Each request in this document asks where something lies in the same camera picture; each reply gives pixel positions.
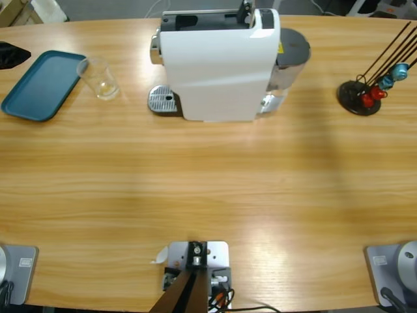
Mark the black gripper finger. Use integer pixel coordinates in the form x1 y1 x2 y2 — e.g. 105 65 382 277
0 41 32 69

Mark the white capsule coffee machine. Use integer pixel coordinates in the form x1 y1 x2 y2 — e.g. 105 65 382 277
149 0 281 124

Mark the teal serving tray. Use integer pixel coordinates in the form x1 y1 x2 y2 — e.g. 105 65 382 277
1 50 89 123

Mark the tan cardboard box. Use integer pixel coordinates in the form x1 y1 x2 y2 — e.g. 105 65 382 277
0 0 32 27

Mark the white bundle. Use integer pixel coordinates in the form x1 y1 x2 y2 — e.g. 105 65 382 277
31 0 70 23

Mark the clear drinking glass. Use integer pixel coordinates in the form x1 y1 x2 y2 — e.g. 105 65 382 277
76 55 121 101

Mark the white tape tab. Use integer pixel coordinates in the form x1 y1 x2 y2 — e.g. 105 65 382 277
149 246 169 265

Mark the black capsule holder with rods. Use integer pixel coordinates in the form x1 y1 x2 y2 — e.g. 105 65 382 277
338 21 417 115

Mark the white floor cable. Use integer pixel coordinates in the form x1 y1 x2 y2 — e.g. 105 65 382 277
145 0 170 19

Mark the black base cable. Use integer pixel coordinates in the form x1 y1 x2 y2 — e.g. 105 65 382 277
0 282 14 306
380 286 408 313

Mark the white camera mount with post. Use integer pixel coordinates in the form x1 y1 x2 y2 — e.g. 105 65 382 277
149 240 233 313

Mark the thick black mount cable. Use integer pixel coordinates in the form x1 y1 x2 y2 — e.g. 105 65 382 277
224 303 281 313

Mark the white frame furniture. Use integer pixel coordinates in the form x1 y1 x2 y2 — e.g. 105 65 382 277
345 0 417 19

